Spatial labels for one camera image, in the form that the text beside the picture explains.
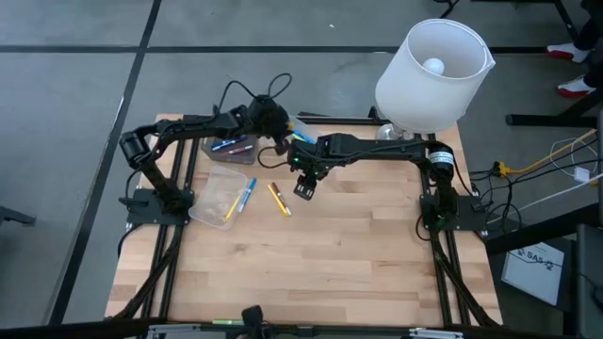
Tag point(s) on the yellow thin marker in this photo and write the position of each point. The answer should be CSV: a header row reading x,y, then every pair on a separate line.
x,y
233,207
277,200

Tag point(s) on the white shade silver table lamp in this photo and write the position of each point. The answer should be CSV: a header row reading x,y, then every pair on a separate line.
x,y
424,103

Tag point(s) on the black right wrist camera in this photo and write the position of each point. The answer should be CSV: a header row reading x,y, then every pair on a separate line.
x,y
305,187

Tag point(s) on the magenta thin marker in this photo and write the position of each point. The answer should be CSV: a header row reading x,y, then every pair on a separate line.
x,y
238,150

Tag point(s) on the black rounded object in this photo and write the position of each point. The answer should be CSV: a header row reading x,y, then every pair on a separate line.
x,y
253,320

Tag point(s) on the black aluminium table frame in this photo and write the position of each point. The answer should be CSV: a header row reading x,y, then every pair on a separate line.
x,y
339,119

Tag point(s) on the black metal stand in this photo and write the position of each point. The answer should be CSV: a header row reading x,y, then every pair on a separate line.
x,y
542,230

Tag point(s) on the black chair leg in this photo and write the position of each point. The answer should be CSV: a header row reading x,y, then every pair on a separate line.
x,y
14,215

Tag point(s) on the green thin marker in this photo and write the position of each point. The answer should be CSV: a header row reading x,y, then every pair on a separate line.
x,y
228,322

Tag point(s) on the person's shoe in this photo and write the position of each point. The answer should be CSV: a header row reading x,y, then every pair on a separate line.
x,y
567,52
577,87

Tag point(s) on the blue Sharpie highlighter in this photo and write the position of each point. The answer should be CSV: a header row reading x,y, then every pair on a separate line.
x,y
305,136

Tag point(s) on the light green Sharpie highlighter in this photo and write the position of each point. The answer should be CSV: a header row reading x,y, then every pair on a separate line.
x,y
290,126

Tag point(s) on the frosted plastic bin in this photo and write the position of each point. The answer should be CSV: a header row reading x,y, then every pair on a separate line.
x,y
306,124

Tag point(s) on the silver bracket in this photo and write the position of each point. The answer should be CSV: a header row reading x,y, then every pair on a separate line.
x,y
172,328
435,334

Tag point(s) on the brown Expo marker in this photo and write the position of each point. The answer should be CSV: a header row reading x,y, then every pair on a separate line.
x,y
282,198

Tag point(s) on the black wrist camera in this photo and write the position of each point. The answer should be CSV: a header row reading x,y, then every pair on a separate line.
x,y
305,187
281,147

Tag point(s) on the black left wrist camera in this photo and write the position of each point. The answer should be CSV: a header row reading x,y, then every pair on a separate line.
x,y
281,147

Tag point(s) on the white power adapter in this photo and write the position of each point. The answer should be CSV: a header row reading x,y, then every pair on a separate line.
x,y
581,174

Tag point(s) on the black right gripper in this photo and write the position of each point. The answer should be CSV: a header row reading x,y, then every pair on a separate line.
x,y
308,157

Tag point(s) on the transparent plastic bin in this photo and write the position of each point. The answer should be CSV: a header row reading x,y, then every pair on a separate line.
x,y
212,198

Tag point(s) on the white printed sheet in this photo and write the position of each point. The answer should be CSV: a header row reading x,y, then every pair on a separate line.
x,y
532,278

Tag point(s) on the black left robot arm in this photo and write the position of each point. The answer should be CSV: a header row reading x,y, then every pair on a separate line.
x,y
198,127

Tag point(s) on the brown translucent plastic bin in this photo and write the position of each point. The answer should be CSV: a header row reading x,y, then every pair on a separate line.
x,y
249,157

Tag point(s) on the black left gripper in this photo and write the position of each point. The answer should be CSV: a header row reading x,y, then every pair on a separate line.
x,y
266,117

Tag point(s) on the blue thin marker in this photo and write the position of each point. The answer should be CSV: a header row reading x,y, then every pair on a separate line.
x,y
247,195
231,142

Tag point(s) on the black desk frame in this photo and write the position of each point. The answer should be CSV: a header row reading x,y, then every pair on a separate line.
x,y
542,120

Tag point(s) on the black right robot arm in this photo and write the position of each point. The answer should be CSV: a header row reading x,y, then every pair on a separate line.
x,y
377,148

